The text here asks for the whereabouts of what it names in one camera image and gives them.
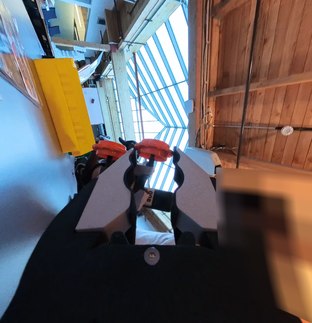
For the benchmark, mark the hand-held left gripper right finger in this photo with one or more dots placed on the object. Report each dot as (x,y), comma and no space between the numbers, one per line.
(196,196)

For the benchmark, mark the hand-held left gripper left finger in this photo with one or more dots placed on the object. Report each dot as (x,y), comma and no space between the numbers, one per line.
(108,196)

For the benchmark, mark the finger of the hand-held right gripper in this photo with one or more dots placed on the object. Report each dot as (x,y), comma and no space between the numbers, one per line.
(139,200)

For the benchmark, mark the orange wheel grey beam assembly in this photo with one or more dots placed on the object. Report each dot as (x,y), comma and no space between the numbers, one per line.
(153,150)

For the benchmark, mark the grey desk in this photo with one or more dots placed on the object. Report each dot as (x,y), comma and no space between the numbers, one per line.
(24,176)

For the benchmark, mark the white plastic housing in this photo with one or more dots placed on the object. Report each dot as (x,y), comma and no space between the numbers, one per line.
(204,159)

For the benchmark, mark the person's white shirt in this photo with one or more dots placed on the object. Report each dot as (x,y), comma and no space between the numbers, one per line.
(153,238)

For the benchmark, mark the white whiteboard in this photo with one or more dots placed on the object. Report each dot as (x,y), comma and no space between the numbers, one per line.
(94,111)

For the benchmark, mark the yellow storage bin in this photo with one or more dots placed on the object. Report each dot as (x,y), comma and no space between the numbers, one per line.
(62,106)

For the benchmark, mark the white round smoke detector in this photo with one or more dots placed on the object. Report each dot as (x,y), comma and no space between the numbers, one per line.
(287,130)

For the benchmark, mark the black ceiling pipe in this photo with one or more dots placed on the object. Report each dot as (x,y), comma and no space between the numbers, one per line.
(246,83)

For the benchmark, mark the skylight window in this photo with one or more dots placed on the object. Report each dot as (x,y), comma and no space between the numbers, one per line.
(158,75)

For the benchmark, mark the leaning white printed board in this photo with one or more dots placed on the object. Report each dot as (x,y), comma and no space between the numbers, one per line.
(86,72)

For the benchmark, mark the blue robot kit box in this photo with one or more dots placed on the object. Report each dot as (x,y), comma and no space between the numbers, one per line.
(17,58)

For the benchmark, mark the white wall access point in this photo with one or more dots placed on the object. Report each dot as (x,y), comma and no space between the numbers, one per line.
(189,108)

